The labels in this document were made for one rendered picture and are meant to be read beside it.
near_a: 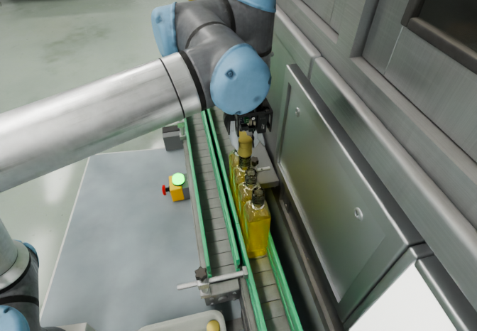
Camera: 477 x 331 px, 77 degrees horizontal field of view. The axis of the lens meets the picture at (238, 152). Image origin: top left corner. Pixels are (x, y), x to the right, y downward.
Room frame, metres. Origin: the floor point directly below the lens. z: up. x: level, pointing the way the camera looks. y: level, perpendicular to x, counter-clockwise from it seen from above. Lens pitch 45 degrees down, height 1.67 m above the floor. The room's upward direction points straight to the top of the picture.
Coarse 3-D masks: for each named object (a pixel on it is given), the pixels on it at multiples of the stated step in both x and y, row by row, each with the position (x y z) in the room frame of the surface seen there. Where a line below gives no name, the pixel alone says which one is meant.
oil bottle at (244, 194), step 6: (240, 186) 0.46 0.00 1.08; (258, 186) 0.46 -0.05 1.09; (240, 192) 0.45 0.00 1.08; (246, 192) 0.44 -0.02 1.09; (240, 198) 0.44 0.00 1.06; (246, 198) 0.43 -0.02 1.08; (240, 204) 0.44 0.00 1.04; (240, 210) 0.44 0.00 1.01; (240, 216) 0.44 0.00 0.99; (240, 222) 0.44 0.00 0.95
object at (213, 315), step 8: (208, 312) 0.25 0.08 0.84; (216, 312) 0.25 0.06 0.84; (168, 320) 0.23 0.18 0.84; (176, 320) 0.23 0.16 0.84; (184, 320) 0.23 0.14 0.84; (192, 320) 0.23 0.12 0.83; (200, 320) 0.23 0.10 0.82; (208, 320) 0.23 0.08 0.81; (216, 320) 0.23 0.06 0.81; (224, 320) 0.23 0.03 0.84; (144, 328) 0.21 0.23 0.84; (152, 328) 0.21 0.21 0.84; (160, 328) 0.21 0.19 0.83; (168, 328) 0.21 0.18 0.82; (176, 328) 0.22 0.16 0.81; (184, 328) 0.22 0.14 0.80; (192, 328) 0.22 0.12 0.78; (200, 328) 0.23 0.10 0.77; (224, 328) 0.21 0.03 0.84
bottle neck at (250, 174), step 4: (248, 168) 0.47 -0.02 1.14; (252, 168) 0.47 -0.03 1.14; (248, 172) 0.47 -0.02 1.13; (252, 172) 0.47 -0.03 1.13; (256, 172) 0.46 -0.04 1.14; (248, 176) 0.44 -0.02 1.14; (252, 176) 0.44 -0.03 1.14; (256, 176) 0.45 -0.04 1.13; (248, 180) 0.44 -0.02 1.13; (252, 180) 0.44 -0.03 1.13; (256, 180) 0.45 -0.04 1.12; (248, 184) 0.44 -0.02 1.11; (252, 184) 0.44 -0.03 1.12; (248, 188) 0.44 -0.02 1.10; (252, 188) 0.44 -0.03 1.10
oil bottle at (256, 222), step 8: (248, 200) 0.42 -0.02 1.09; (248, 208) 0.39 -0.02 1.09; (264, 208) 0.39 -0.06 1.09; (248, 216) 0.38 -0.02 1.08; (256, 216) 0.37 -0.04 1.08; (264, 216) 0.38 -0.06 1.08; (248, 224) 0.37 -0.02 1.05; (256, 224) 0.37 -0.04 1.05; (264, 224) 0.38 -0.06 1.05; (248, 232) 0.37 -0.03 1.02; (256, 232) 0.37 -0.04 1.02; (264, 232) 0.38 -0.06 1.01; (248, 240) 0.37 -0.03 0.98; (256, 240) 0.37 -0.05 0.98; (264, 240) 0.38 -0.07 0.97; (248, 248) 0.37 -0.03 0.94; (256, 248) 0.37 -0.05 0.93; (264, 248) 0.38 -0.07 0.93; (248, 256) 0.37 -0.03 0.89; (256, 256) 0.37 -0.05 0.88
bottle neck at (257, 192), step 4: (256, 188) 0.41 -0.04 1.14; (260, 188) 0.41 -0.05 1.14; (252, 192) 0.40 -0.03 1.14; (256, 192) 0.41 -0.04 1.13; (260, 192) 0.41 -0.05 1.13; (264, 192) 0.40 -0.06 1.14; (252, 196) 0.40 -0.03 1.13; (256, 196) 0.39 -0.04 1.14; (260, 196) 0.39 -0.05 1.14; (264, 196) 0.39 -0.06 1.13; (252, 200) 0.39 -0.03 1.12; (256, 200) 0.39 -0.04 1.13; (260, 200) 0.39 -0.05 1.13; (264, 200) 0.40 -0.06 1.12; (252, 204) 0.40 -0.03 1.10; (256, 204) 0.39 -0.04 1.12; (260, 204) 0.39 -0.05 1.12; (256, 208) 0.39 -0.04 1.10; (260, 208) 0.39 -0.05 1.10
